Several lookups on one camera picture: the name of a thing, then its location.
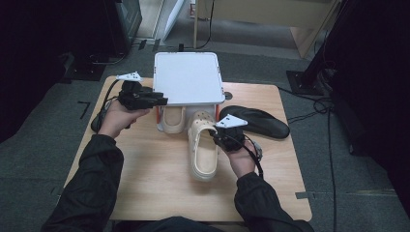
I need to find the white board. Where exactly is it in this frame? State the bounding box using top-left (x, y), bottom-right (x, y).
top-left (161, 0), bottom-right (186, 42)

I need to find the white shoe rack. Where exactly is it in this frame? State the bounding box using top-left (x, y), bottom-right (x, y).
top-left (151, 51), bottom-right (226, 133)

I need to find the person's dark clothed body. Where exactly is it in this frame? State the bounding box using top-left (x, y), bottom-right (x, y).
top-left (112, 217), bottom-right (246, 232)

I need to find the right hand-held gripper cable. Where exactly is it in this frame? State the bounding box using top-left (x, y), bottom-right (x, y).
top-left (221, 132), bottom-right (265, 180)

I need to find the left hand-held gripper cable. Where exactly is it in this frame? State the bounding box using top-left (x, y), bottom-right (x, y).
top-left (96, 78), bottom-right (123, 134)

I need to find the black stand base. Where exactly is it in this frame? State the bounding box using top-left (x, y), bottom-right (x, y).
top-left (63, 52), bottom-right (107, 82)

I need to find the person's right hand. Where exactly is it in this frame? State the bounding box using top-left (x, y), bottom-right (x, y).
top-left (224, 141), bottom-right (259, 179)

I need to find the beige clog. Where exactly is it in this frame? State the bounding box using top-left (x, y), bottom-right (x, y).
top-left (188, 110), bottom-right (220, 182)
top-left (160, 105), bottom-right (188, 134)

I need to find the black cabinet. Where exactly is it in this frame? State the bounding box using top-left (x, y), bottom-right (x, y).
top-left (104, 0), bottom-right (143, 57)

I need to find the hand-held gripper cable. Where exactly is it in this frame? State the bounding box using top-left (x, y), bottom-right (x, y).
top-left (96, 78), bottom-right (123, 134)
top-left (221, 132), bottom-right (265, 180)

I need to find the black floor cable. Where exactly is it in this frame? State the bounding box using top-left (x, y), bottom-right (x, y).
top-left (287, 109), bottom-right (338, 232)
top-left (278, 86), bottom-right (333, 114)

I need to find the person's left hand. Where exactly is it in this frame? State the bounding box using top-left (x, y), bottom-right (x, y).
top-left (98, 100), bottom-right (151, 139)

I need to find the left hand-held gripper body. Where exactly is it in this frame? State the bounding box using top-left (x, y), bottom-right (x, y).
top-left (115, 71), bottom-right (157, 111)

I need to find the light wooden furniture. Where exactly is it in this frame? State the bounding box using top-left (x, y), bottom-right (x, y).
top-left (192, 0), bottom-right (342, 59)

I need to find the dark curtain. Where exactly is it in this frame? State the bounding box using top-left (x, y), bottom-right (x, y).
top-left (322, 0), bottom-right (410, 220)
top-left (0, 0), bottom-right (76, 144)

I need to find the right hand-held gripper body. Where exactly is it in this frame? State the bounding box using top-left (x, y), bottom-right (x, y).
top-left (214, 114), bottom-right (249, 153)

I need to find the black metal stand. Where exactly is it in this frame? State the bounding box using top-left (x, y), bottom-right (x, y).
top-left (285, 0), bottom-right (352, 97)

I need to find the black hanging cable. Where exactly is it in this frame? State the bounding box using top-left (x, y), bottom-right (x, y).
top-left (196, 0), bottom-right (216, 50)

